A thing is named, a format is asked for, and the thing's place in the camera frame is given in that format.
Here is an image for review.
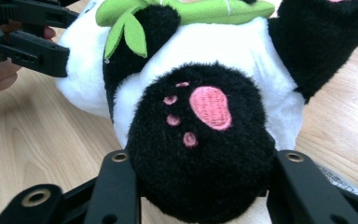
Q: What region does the panda plush toy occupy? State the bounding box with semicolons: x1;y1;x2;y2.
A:
55;0;358;224

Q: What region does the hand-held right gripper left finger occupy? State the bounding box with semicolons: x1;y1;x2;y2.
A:
83;149;143;224

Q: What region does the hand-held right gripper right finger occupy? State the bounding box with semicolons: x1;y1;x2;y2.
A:
266;149;358;224

